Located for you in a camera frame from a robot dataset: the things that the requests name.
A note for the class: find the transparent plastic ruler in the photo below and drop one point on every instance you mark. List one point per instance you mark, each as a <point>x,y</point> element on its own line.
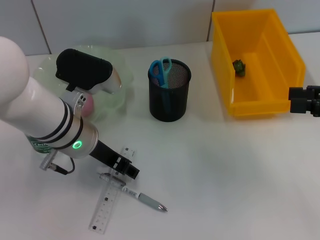
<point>105,207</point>

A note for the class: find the pink peach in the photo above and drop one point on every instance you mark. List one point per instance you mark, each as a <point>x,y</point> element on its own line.
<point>88,106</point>

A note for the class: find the grey and clear pen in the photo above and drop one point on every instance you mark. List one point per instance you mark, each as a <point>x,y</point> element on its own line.
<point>150,200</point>

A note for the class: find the white and silver left arm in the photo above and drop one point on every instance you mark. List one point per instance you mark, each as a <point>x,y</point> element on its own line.
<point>32,100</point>

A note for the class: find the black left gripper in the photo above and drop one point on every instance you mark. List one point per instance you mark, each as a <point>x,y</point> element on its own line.
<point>103,155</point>

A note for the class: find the pale green glass fruit plate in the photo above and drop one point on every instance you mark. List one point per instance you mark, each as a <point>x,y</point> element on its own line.
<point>42,72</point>

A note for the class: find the blue scissors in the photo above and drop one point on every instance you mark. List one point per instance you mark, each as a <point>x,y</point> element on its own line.
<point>160,72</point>

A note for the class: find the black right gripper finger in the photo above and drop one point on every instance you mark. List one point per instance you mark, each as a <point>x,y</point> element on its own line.
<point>298,106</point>
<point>296,93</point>

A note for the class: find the black mesh cup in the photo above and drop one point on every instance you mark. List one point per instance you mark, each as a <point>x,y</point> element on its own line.
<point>180,105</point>

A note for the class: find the green plastic scrap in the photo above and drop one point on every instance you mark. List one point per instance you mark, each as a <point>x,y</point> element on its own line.
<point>239,67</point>

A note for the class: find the yellow plastic bin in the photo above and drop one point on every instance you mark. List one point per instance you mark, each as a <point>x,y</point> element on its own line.
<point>275,75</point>

